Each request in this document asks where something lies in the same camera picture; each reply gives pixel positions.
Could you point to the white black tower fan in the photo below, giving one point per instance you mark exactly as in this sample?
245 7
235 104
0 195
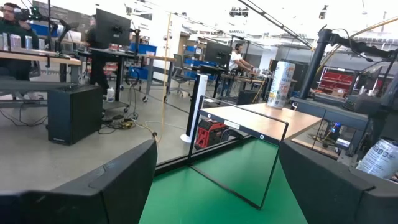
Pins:
196 105

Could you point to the green table mat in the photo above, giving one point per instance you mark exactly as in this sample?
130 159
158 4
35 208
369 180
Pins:
217 186

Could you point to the white plastic bottle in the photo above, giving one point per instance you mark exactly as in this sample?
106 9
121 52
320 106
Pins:
110 95

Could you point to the black computer tower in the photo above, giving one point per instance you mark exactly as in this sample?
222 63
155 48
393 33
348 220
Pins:
74 115

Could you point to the black aluminium rig frame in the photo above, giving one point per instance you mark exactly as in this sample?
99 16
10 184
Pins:
174 164

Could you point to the wooden table on casters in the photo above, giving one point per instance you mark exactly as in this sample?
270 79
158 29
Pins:
161 58

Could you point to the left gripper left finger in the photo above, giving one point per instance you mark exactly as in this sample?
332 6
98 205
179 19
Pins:
93 202

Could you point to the blue storage bin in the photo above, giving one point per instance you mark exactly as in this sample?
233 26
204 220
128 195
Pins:
138 72
143 48

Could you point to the grey office chair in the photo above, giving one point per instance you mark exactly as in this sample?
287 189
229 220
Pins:
180 70

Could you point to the black desk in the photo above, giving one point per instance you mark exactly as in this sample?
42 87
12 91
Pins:
105 51

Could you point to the small black computer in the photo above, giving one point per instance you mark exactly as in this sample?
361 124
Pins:
247 97

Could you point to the grey desk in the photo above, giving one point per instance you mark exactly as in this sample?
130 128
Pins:
329 110

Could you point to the tall white Celsius can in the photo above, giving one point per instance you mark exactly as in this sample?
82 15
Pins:
381 158
281 87

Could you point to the person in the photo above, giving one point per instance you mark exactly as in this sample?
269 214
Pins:
15 29
236 59
96 65

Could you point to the large black monitor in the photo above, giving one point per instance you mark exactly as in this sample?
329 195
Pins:
112 28

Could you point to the other-rig black robot arm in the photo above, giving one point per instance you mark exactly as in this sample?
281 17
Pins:
60 29

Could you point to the wooden desk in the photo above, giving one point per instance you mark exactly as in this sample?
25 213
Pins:
37 57
242 78

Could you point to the red bin rack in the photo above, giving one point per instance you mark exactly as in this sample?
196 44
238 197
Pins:
335 81

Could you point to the grey low bench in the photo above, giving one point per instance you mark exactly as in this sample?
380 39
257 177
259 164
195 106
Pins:
31 85

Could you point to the small silver can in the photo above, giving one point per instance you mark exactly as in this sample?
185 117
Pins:
15 41
41 44
28 42
4 42

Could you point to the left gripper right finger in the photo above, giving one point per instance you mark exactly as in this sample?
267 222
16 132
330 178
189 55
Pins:
335 199

